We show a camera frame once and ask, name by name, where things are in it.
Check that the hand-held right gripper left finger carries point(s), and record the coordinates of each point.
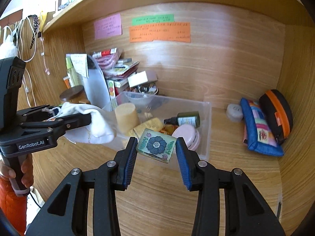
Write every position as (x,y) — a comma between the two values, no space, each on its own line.
(130,159)

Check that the orange candy wrapper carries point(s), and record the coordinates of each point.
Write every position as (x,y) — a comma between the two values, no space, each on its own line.
(169,129)

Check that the white plastic bag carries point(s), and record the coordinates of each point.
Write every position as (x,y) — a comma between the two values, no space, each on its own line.
(8,46)

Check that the pale yellow tube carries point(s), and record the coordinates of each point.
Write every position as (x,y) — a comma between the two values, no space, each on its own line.
(150,125)

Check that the black and orange case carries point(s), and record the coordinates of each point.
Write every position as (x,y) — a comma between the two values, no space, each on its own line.
(278,110)

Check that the pink paper note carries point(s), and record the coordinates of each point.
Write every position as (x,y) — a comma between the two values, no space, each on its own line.
(108,26)

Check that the clear plastic bin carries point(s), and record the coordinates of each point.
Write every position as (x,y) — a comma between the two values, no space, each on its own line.
(206,132)

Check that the orange paper note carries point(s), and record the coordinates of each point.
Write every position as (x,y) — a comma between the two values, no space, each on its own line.
(160,33)

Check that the green paper note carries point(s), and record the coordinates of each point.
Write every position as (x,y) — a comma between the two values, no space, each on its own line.
(152,19)

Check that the pink round case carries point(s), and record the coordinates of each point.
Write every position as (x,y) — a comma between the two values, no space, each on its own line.
(189,135)

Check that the wooden desktop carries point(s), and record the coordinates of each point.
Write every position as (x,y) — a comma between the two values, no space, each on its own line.
(221,177)

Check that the jar with dark wooden lid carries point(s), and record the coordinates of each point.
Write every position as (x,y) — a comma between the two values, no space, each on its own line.
(73,94)

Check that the white cloth pouch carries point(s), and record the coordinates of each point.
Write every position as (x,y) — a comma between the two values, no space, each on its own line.
(98,125)

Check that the person's left hand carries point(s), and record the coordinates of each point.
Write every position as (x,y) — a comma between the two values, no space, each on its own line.
(27,172)

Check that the stack of sticker cards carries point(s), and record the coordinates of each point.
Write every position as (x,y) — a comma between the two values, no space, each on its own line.
(123,70)

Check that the white handwritten notepad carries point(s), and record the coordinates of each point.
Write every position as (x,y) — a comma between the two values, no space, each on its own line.
(80,65)

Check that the orange box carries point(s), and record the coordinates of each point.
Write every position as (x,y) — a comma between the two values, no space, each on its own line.
(67,82)

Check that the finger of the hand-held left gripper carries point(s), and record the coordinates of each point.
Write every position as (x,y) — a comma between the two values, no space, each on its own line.
(32,110)
(73,121)

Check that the white cardboard box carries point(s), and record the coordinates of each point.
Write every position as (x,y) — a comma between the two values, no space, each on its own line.
(137,78)

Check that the blue patchwork pouch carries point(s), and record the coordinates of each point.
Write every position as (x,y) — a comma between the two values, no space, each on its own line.
(260,132)

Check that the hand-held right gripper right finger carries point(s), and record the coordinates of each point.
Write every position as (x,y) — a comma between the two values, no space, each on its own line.
(182,162)

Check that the translucent file holder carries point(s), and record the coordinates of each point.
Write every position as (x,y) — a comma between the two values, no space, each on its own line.
(96,91)

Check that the dark green spray bottle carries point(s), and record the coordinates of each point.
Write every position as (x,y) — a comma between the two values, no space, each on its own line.
(188,119)

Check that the fruit sticker sheet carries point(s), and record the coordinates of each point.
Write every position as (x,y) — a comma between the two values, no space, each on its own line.
(111,89)

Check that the white round case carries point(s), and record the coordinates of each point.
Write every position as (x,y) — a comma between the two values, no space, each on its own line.
(235,111)

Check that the bowl of small trinkets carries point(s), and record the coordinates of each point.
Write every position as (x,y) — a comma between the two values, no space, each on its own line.
(145,89)

